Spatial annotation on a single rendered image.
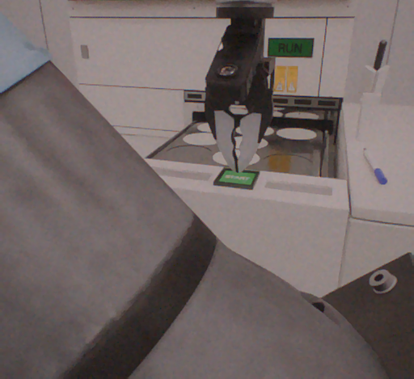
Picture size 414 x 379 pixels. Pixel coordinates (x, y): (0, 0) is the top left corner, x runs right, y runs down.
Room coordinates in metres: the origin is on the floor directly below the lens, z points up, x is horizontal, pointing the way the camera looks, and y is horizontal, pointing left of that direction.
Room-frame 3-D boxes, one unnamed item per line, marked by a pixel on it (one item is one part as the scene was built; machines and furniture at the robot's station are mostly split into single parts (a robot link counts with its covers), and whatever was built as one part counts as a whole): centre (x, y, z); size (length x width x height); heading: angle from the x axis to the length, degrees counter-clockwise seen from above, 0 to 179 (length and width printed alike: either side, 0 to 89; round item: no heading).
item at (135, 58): (1.12, 0.04, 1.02); 0.82 x 0.03 x 0.40; 74
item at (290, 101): (1.07, -0.13, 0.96); 0.44 x 0.01 x 0.02; 74
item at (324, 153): (0.80, -0.25, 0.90); 0.37 x 0.01 x 0.01; 164
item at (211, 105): (0.49, -0.01, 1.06); 0.05 x 0.02 x 0.09; 74
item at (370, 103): (0.68, -0.28, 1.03); 0.06 x 0.04 x 0.13; 164
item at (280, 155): (0.86, -0.08, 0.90); 0.34 x 0.34 x 0.01; 74
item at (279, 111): (1.06, -0.12, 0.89); 0.44 x 0.02 x 0.10; 74
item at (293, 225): (0.53, 0.09, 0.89); 0.55 x 0.09 x 0.14; 74
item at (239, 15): (0.51, -0.04, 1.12); 0.09 x 0.08 x 0.12; 164
